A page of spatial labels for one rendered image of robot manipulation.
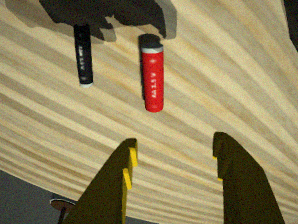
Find red aa battery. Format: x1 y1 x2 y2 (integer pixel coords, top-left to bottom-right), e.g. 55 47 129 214
141 42 164 113

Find black aa battery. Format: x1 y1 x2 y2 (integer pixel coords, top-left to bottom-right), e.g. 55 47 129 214
73 24 93 88

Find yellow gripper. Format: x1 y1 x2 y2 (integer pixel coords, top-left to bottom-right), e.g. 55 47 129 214
62 132 285 224

